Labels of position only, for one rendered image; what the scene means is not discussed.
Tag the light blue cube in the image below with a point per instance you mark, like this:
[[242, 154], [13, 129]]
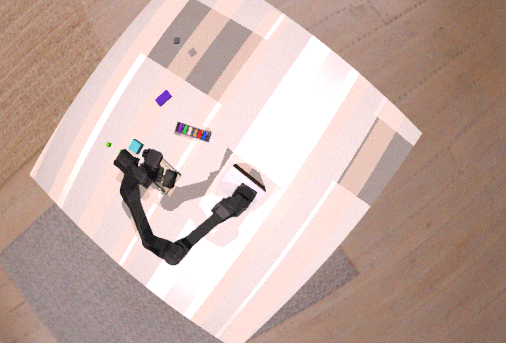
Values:
[[135, 146]]

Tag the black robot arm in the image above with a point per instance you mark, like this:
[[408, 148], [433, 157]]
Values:
[[171, 252]]

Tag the purple rectangular block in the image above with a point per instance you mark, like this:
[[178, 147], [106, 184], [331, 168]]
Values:
[[163, 98]]

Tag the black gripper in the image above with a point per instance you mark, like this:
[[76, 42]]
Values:
[[168, 179]]

